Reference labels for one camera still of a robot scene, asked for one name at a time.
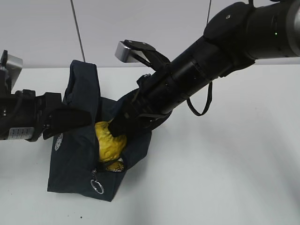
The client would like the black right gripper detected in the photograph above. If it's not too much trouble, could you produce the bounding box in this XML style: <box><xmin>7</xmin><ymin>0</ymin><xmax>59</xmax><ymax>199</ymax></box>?
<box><xmin>108</xmin><ymin>74</ymin><xmax>173</xmax><ymax>137</ymax></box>

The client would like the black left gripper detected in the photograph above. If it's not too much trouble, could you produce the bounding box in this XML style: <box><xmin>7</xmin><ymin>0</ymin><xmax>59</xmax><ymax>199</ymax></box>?
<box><xmin>0</xmin><ymin>90</ymin><xmax>92</xmax><ymax>142</ymax></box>

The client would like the yellow squash toy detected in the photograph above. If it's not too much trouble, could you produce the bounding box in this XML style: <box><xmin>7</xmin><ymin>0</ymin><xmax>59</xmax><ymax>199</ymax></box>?
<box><xmin>95</xmin><ymin>121</ymin><xmax>127</xmax><ymax>173</ymax></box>

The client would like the dark navy lunch bag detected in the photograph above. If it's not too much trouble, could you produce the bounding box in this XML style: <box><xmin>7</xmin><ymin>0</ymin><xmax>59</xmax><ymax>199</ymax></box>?
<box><xmin>47</xmin><ymin>60</ymin><xmax>155</xmax><ymax>202</ymax></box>

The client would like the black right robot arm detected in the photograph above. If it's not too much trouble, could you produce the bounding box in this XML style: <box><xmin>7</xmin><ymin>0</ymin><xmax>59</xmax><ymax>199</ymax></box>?
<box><xmin>108</xmin><ymin>0</ymin><xmax>300</xmax><ymax>136</ymax></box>

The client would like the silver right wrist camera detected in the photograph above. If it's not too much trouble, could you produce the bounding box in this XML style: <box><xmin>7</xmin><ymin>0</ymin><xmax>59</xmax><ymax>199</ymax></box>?
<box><xmin>114</xmin><ymin>39</ymin><xmax>172</xmax><ymax>71</ymax></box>

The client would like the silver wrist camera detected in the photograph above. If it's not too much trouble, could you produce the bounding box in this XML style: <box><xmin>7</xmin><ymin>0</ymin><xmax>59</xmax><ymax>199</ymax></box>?
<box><xmin>0</xmin><ymin>50</ymin><xmax>23</xmax><ymax>96</ymax></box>
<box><xmin>114</xmin><ymin>39</ymin><xmax>172</xmax><ymax>71</ymax></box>

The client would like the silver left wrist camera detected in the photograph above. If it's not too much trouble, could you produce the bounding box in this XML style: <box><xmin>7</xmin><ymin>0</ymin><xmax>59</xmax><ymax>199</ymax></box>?
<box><xmin>0</xmin><ymin>50</ymin><xmax>23</xmax><ymax>96</ymax></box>

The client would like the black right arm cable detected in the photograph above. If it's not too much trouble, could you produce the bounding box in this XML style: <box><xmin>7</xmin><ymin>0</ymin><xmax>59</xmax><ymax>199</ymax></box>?
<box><xmin>186</xmin><ymin>82</ymin><xmax>213</xmax><ymax>116</ymax></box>

